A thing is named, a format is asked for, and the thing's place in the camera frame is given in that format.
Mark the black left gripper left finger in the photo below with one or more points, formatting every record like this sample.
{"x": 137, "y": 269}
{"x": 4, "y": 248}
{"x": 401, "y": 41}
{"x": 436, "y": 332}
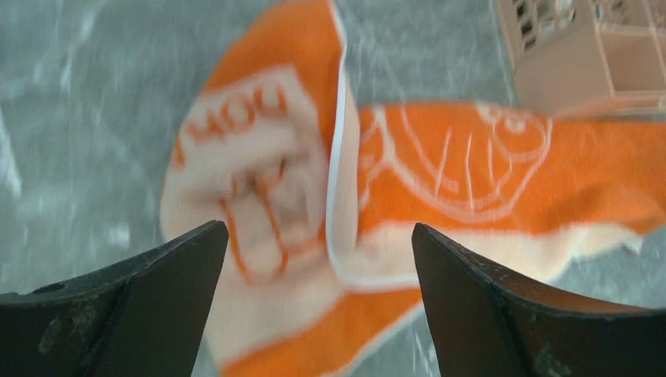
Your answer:
{"x": 143, "y": 316}

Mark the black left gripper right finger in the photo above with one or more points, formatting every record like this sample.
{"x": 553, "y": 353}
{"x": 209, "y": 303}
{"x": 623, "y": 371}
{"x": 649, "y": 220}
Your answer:
{"x": 486, "y": 319}

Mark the orange and cream towel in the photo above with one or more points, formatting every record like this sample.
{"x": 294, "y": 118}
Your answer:
{"x": 320, "y": 197}

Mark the pink plastic file organizer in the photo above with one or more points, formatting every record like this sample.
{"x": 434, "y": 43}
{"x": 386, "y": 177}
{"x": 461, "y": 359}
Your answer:
{"x": 581, "y": 58}

